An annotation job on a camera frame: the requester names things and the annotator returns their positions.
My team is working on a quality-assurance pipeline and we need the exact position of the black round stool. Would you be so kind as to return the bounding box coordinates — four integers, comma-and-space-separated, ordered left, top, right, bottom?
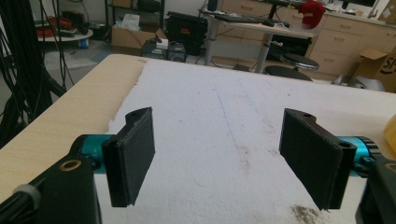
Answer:
263, 64, 313, 82
280, 52, 320, 72

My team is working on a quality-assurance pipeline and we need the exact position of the light wooden drawer cabinet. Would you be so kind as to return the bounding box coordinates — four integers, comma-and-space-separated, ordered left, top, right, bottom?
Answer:
218, 0, 396, 82

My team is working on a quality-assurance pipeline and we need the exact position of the round white table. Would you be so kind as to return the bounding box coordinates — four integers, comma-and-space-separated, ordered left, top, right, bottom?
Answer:
36, 27, 94, 43

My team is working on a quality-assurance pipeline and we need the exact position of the black metal shelf rack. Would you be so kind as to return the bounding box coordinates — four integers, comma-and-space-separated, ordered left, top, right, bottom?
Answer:
104, 0, 166, 32

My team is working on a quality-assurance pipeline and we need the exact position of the black keyboard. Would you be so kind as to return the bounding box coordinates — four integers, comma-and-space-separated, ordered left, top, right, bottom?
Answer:
214, 13, 263, 25

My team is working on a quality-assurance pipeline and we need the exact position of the bundle of black cables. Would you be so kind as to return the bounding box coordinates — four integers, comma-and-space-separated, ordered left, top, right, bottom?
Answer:
0, 0, 76, 148

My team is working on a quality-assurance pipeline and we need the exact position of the yellow object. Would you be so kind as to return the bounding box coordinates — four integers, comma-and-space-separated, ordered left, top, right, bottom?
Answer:
383, 114, 396, 154

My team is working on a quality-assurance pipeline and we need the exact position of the white foam table mat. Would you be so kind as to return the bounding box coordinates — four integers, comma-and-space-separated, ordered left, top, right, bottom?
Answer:
92, 59, 396, 224

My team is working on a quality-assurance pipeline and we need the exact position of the clear plastic bag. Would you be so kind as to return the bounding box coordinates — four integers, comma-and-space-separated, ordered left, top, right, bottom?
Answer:
120, 13, 141, 32

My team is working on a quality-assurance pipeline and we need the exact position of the white height-adjustable desk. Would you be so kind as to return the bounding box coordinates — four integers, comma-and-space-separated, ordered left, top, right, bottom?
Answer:
199, 10, 323, 75

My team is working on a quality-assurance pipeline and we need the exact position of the black equipment case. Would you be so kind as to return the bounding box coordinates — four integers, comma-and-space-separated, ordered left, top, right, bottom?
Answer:
164, 11, 209, 57

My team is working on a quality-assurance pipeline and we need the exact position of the red cap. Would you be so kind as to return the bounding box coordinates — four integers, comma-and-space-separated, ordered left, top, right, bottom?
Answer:
297, 0, 327, 30

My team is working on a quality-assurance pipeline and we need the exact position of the black cable with grey collar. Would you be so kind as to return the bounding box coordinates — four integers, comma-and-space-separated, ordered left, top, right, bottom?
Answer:
0, 183, 43, 224

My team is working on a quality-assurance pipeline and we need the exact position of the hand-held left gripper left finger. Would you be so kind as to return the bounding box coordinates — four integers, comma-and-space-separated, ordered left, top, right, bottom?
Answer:
101, 106, 156, 208

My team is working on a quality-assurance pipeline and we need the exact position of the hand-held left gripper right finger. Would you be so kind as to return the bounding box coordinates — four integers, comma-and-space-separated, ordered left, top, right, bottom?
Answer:
278, 107, 358, 211

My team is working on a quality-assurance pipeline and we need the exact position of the printed cardboard box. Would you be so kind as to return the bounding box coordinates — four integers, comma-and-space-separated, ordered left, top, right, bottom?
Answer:
350, 46, 396, 93

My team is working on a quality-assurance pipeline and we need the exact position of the white power adapter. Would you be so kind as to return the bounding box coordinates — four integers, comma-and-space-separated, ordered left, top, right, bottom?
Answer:
155, 37, 170, 50

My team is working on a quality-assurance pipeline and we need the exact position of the open brown cardboard box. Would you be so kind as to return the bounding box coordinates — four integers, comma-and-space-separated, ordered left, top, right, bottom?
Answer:
110, 24, 168, 57

